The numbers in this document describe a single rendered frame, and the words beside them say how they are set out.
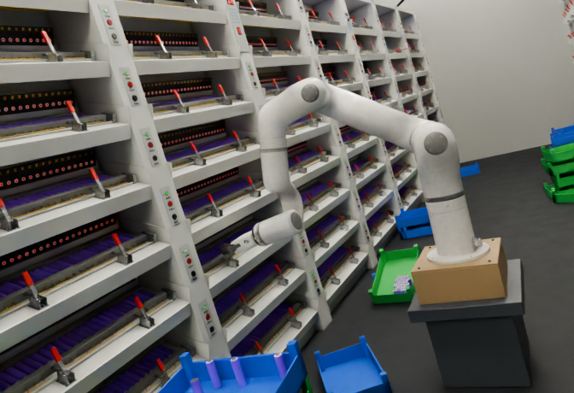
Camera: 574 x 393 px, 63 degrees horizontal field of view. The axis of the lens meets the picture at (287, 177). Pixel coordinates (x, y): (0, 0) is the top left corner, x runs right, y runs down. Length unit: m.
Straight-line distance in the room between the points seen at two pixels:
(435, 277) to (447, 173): 0.31
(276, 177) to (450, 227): 0.56
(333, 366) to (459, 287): 0.66
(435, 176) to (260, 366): 0.74
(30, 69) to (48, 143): 0.19
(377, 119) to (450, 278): 0.52
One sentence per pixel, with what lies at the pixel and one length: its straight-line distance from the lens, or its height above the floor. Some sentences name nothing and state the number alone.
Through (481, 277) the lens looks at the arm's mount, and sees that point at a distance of 1.48.
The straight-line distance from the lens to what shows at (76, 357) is 1.39.
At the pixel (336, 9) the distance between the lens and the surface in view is 3.39.
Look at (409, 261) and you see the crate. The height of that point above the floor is 0.10.
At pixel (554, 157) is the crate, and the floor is 0.27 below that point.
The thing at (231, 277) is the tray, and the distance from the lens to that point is 1.72.
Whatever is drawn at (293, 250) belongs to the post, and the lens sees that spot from 2.12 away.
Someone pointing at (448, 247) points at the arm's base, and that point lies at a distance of 1.53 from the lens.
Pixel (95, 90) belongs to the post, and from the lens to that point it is 1.59.
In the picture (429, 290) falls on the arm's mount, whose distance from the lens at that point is 1.52.
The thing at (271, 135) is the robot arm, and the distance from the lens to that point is 1.51.
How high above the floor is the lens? 0.91
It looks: 6 degrees down
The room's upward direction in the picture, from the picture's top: 17 degrees counter-clockwise
